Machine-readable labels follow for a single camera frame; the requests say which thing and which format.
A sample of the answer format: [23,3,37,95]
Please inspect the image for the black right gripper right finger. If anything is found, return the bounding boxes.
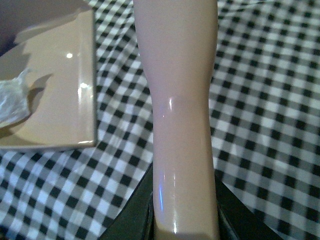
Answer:
[215,177,281,240]

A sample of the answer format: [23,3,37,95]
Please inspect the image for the white tissue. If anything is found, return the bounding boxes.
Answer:
[0,68,31,128]

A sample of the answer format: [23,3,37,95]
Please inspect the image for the black white checkered bedsheet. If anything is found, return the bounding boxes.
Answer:
[0,0,320,240]

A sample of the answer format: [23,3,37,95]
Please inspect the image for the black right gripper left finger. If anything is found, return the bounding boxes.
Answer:
[99,165,154,240]

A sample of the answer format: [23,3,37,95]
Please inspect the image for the beige plastic dustpan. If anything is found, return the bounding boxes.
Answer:
[0,8,97,152]

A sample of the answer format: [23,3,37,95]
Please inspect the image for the beige hand brush black bristles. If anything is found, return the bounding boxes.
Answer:
[133,0,220,240]

